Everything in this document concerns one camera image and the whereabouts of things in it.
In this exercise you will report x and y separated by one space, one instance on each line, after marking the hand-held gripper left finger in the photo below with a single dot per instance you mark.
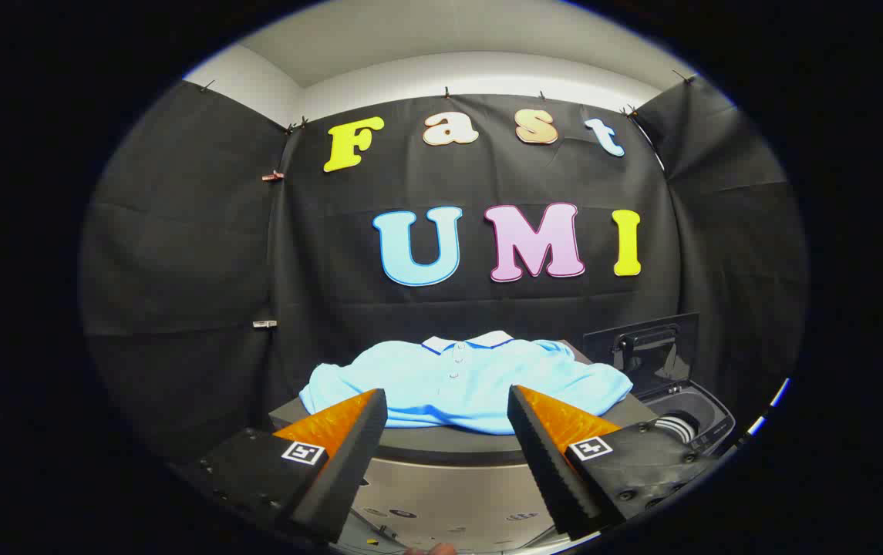
348 455

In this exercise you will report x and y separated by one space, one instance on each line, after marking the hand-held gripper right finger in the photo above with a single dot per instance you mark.
545 455

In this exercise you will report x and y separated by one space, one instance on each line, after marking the light blue polo shirt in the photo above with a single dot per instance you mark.
456 385

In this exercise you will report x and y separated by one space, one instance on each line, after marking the glass washing machine lid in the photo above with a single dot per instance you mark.
642 347

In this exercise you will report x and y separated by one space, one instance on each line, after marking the grey washing machine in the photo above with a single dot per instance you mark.
699 412

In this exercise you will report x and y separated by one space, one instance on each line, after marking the small silver clip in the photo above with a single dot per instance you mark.
264 324

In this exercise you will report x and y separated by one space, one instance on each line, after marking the small pink clip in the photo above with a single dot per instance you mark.
272 176

